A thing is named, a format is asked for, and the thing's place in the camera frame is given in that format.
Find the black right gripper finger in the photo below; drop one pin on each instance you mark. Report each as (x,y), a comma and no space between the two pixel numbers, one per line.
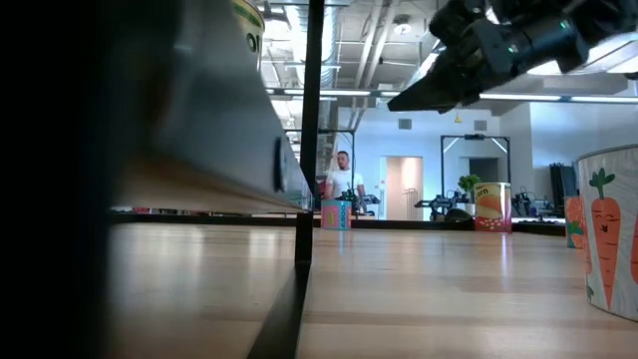
(433,92)

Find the small yellow corn can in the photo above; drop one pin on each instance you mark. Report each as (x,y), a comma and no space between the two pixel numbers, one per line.
(493,209)

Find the pink teal box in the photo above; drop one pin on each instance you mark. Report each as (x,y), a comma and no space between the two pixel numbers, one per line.
(336,215)

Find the large yellow corn can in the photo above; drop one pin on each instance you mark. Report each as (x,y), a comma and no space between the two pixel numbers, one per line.
(251,30)

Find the white carrot print can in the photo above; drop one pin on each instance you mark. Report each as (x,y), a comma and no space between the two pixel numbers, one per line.
(610,249)

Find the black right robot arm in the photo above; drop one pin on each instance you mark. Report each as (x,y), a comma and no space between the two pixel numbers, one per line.
(548,37)

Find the black metal wooden shelf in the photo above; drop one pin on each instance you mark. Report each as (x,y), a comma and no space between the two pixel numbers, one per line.
(310,124)

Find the ceiling light strip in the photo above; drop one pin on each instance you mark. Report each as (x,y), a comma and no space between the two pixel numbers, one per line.
(344,93)
(391,94)
(603,99)
(523,97)

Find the round ceiling fixture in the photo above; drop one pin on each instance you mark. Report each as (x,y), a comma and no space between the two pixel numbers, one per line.
(403,26)

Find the pale pink door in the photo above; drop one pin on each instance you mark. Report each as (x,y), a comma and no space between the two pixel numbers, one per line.
(405,184)

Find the green potted plant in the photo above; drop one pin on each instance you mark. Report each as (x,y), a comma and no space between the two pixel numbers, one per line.
(469,183)

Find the person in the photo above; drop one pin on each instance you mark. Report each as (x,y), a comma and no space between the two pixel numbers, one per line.
(344,182)

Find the black standing panels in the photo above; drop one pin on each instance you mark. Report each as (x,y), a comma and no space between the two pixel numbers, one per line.
(560,184)

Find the orange slice print box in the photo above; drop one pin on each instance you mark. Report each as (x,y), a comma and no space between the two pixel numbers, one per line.
(574,224)

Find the silver round air duct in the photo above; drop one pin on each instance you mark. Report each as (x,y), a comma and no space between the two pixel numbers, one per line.
(423,75)

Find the grey wall vent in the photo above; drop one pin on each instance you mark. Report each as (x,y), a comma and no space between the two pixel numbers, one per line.
(405,124)
(480,125)

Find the black table edge rail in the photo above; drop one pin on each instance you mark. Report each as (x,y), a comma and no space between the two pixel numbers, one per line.
(423,225)

